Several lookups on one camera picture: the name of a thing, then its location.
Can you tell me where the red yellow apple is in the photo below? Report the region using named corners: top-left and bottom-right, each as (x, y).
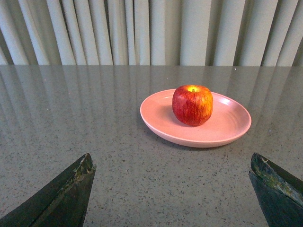
top-left (172, 85), bottom-right (214, 127)

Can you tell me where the pink plate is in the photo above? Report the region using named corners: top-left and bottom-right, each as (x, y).
top-left (140, 89), bottom-right (252, 148)

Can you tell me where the white pleated curtain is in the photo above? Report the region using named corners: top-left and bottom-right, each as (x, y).
top-left (0, 0), bottom-right (303, 66)

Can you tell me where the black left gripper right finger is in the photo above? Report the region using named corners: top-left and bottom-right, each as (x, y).
top-left (249, 153), bottom-right (303, 227)

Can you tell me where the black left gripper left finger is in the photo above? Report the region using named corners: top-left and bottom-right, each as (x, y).
top-left (0, 153), bottom-right (96, 227)

